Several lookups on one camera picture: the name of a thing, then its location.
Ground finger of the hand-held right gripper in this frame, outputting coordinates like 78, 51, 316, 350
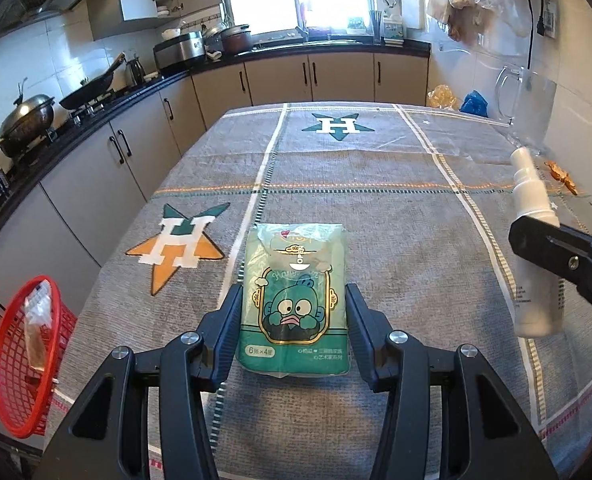
508, 215, 592, 312

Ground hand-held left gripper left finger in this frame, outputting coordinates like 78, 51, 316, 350
33, 284, 245, 480

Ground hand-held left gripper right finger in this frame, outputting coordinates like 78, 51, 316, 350
345, 282, 559, 480

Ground white spray bottle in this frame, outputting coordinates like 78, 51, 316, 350
510, 146, 566, 338

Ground green tissue pack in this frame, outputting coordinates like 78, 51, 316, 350
236, 221, 351, 377

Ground clear plastic wrapper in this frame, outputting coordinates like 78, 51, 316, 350
23, 282, 57, 373

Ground red plastic basket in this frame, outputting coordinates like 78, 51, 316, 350
0, 275, 79, 438

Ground blue plastic bag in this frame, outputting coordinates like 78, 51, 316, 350
460, 91, 490, 118

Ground yellow plastic bag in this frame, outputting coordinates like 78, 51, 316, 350
427, 85, 459, 111

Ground hanging plastic bags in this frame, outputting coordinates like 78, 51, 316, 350
426, 0, 531, 56

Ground white green carton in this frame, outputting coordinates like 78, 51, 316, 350
382, 10, 405, 43

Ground kitchen base cabinets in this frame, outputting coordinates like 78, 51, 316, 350
0, 42, 431, 341

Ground white cutting board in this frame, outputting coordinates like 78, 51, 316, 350
401, 0, 427, 31

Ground steel kettle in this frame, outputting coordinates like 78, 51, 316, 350
125, 57, 144, 88

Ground black wok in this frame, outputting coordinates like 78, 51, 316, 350
58, 51, 127, 110

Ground silver electric cooker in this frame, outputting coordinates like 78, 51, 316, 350
153, 31, 207, 76

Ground lidded steel wok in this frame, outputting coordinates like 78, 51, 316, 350
0, 77, 57, 157

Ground brown cooking pot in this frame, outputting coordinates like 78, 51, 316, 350
221, 24, 253, 55

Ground black power cable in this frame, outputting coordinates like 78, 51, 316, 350
523, 0, 550, 68

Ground open wall cabinet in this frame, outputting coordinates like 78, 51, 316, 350
88, 0, 221, 41

